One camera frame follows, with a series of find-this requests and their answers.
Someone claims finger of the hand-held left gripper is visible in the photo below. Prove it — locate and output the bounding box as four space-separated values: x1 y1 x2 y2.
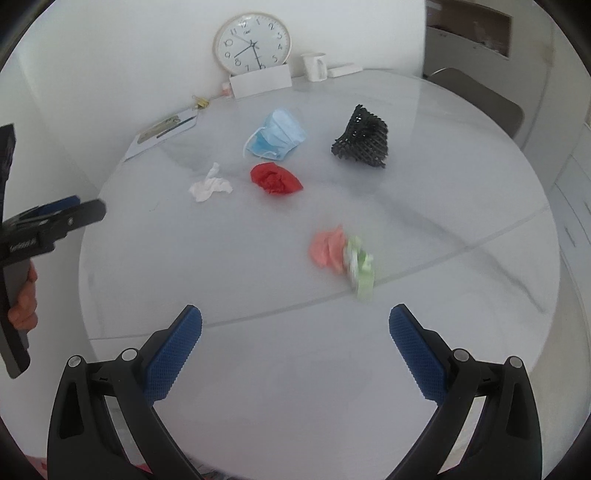
4 198 108 237
11 195 81 227

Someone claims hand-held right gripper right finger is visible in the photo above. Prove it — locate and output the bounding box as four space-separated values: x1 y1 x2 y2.
389 304 543 480

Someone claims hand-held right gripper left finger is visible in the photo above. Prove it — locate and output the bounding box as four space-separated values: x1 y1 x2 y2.
46 305 204 480

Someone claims green white wrapper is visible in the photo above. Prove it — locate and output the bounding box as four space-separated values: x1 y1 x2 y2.
342 236 376 301

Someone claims white tissue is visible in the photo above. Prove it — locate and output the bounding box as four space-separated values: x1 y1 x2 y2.
188 162 233 203

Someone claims pink paper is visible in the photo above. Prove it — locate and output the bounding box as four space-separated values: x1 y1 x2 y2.
308 224 347 272

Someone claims red paper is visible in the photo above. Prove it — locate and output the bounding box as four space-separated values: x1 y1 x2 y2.
250 161 304 195

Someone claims blue face mask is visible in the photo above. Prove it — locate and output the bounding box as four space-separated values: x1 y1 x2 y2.
243 109 307 162

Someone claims black foam net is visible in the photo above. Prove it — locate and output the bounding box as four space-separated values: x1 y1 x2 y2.
331 104 389 169

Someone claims person's left hand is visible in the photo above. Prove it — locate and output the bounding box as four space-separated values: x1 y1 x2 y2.
8 265 38 333

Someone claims white notepad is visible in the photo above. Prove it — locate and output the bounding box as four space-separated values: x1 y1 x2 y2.
124 107 199 161

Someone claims pale green phone case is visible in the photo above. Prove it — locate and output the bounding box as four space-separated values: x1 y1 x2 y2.
139 115 182 141

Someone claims dark pen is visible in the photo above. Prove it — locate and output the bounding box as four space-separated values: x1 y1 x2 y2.
157 115 197 137

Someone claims white card box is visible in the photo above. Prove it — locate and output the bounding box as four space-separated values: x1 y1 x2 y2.
228 64 293 99

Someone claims grey chair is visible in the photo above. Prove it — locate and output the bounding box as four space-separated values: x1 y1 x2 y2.
425 67 525 139

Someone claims white mug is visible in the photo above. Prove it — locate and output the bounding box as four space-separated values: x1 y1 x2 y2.
301 52 328 83

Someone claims round white wall clock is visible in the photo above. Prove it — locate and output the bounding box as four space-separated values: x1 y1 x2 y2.
212 12 293 75

